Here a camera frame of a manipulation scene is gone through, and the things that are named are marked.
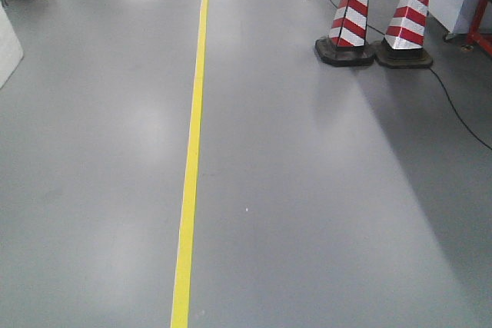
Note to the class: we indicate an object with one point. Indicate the striped traffic cone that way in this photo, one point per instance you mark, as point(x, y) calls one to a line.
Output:
point(403, 43)
point(346, 45)

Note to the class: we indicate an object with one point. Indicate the right striped traffic cone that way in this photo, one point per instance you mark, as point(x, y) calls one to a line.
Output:
point(403, 43)

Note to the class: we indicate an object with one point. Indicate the white panel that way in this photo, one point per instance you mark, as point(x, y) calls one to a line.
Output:
point(455, 15)

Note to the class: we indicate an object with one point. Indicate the left striped traffic cone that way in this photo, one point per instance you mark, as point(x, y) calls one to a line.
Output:
point(346, 45)

